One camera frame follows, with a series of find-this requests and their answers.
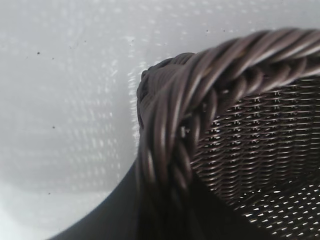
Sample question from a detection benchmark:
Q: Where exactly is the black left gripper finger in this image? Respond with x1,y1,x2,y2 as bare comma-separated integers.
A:
49,158,142,240

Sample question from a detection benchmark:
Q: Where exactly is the dark brown woven basket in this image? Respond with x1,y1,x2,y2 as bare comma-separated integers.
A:
136,28,320,240

